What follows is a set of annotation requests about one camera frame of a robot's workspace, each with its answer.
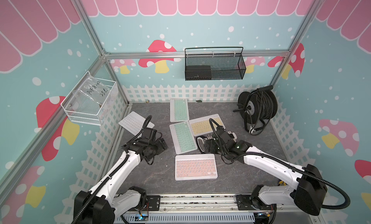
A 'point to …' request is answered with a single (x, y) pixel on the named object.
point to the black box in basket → (198, 72)
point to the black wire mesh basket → (227, 63)
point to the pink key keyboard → (189, 167)
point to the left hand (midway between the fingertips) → (161, 152)
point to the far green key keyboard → (178, 110)
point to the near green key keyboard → (182, 137)
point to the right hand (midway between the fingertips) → (209, 146)
